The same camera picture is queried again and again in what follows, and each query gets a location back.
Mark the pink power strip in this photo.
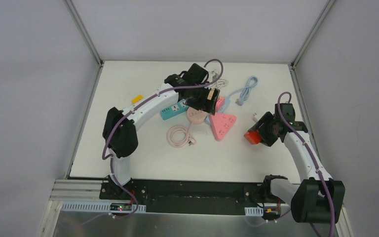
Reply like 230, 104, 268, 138
209, 113, 237, 141

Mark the red cube adapter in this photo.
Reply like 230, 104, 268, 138
244, 131, 262, 145

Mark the light blue power strip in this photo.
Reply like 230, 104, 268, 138
205, 97, 230, 125

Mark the teal power strip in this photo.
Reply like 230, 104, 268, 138
160, 99, 189, 120

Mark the yellow cube adapter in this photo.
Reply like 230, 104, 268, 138
131, 95, 144, 105

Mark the white cube adapter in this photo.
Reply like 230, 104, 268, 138
253, 113, 260, 122

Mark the beige cube adapter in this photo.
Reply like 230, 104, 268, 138
207, 89, 215, 100

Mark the small pink adapter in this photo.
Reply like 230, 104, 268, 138
215, 97, 226, 112

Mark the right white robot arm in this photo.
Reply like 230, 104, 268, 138
249, 91, 345, 237

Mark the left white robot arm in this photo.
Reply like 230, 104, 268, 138
102, 63, 220, 200

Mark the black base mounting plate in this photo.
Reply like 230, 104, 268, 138
99, 178, 284, 215

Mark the light blue cord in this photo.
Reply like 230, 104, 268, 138
227, 76, 259, 107

